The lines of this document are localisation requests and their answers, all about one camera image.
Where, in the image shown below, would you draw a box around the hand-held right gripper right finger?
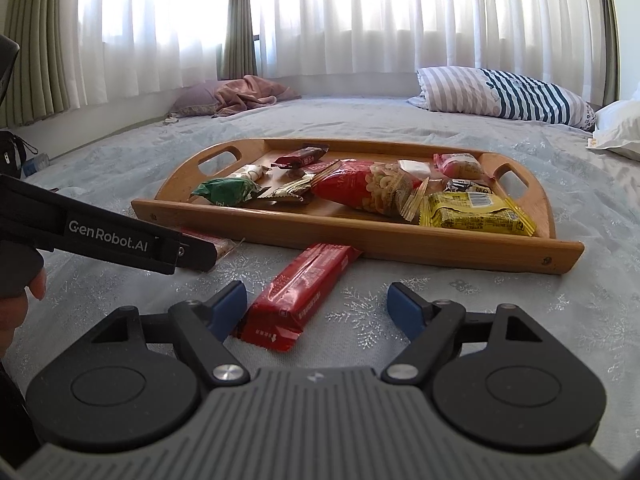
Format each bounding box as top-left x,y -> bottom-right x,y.
381,281 -> 546,383

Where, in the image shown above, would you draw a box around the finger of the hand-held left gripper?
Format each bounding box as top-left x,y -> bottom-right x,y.
175,233 -> 219,274

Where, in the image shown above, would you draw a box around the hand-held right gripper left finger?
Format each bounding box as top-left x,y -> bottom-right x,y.
90,281 -> 251,387

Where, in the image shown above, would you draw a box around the red snack packet clear end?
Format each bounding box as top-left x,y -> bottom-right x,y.
177,227 -> 246,263

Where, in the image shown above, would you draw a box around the green snack packet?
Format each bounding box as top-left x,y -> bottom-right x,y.
190,176 -> 261,207

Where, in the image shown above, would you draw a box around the long red snack packet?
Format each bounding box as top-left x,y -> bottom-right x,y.
231,242 -> 362,353

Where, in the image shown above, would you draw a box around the wooden tray with handles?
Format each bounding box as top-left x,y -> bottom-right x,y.
131,137 -> 585,275

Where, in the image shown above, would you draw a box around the white and tan snack packet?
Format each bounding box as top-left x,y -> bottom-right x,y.
230,164 -> 271,183

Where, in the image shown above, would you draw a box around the gold and brown snack packet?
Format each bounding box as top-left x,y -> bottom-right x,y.
257,172 -> 321,206

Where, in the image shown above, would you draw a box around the small black snack packet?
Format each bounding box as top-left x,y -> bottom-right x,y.
444,177 -> 493,196

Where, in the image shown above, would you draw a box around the small white snack packet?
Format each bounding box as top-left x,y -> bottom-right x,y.
397,159 -> 432,180

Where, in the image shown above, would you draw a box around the dark brown snack bar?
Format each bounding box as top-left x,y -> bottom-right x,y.
271,145 -> 331,168

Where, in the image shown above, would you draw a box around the pink packet with yellow cake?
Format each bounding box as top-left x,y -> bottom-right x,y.
432,152 -> 487,181

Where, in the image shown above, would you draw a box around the person's left hand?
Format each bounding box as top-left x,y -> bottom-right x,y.
0,261 -> 49,361

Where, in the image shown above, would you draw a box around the blue packet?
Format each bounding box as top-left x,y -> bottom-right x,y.
22,154 -> 51,177

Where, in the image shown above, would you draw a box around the black bag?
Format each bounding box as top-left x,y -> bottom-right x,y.
0,130 -> 40,179

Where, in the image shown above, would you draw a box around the yellow snack packet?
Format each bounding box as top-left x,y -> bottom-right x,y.
419,191 -> 537,237

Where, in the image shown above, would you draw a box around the large red peanut packet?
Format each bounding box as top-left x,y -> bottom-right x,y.
310,159 -> 431,222

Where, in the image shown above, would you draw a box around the purple pillow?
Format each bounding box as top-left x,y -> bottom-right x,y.
170,81 -> 226,118

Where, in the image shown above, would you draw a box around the light blue snowflake bed sheet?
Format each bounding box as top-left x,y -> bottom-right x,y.
0,95 -> 640,461

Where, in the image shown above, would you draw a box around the dark flat object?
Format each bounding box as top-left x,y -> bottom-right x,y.
0,35 -> 21,106

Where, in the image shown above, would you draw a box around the pink blanket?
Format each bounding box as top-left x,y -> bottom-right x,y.
212,75 -> 302,118

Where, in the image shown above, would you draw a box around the wide green curtain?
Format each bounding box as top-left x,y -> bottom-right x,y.
0,0 -> 106,128

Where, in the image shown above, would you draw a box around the blue striped pillow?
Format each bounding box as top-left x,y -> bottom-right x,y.
406,66 -> 597,131

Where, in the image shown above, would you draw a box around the narrow green curtain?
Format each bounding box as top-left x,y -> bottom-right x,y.
220,0 -> 261,81

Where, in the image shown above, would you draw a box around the white pillow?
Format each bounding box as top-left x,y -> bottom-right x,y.
586,87 -> 640,163

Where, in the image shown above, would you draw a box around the white sheer curtains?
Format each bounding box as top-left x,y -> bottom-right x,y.
75,0 -> 608,106

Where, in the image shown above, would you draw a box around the green curtain beside wall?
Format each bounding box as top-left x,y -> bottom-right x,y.
597,0 -> 622,106

